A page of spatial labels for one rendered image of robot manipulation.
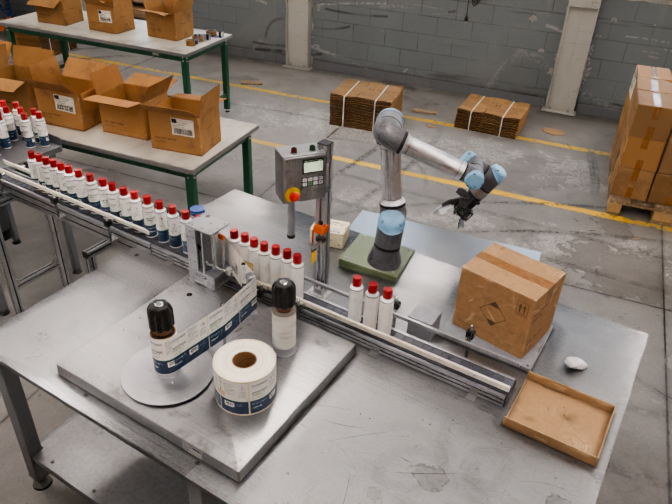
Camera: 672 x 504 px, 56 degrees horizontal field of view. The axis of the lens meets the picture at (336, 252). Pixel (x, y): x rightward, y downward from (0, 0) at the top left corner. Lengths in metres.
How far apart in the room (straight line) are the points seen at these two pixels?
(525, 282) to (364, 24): 5.89
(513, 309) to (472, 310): 0.18
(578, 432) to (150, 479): 1.65
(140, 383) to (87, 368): 0.21
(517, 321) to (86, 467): 1.82
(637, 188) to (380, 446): 3.83
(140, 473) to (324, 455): 1.03
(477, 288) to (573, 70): 5.29
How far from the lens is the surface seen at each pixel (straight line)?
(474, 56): 7.63
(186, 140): 3.97
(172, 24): 6.40
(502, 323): 2.40
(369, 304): 2.31
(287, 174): 2.29
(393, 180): 2.74
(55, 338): 2.58
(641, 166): 5.40
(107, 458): 2.93
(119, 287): 2.77
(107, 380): 2.28
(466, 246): 3.06
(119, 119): 4.30
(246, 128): 4.35
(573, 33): 7.38
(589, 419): 2.34
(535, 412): 2.29
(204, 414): 2.11
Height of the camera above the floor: 2.42
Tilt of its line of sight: 33 degrees down
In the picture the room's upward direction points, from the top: 3 degrees clockwise
